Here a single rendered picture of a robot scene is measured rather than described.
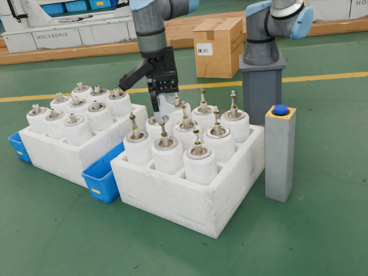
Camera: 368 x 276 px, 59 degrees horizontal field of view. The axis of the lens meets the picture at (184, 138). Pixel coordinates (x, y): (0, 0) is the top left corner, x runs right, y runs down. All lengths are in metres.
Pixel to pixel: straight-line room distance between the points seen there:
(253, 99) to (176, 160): 0.58
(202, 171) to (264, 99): 0.62
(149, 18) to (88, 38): 2.34
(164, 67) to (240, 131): 0.36
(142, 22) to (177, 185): 0.46
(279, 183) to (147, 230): 0.45
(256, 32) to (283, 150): 0.56
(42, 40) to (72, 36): 0.29
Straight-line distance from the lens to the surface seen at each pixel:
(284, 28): 1.30
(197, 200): 0.95
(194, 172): 0.93
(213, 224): 0.98
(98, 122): 1.33
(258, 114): 1.49
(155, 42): 0.85
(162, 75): 0.87
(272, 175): 1.09
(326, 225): 1.09
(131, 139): 1.06
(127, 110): 1.41
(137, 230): 1.11
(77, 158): 1.26
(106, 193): 1.20
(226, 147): 1.01
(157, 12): 0.84
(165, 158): 0.98
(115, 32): 3.05
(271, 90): 1.44
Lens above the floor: 0.78
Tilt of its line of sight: 31 degrees down
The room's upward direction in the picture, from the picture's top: 9 degrees counter-clockwise
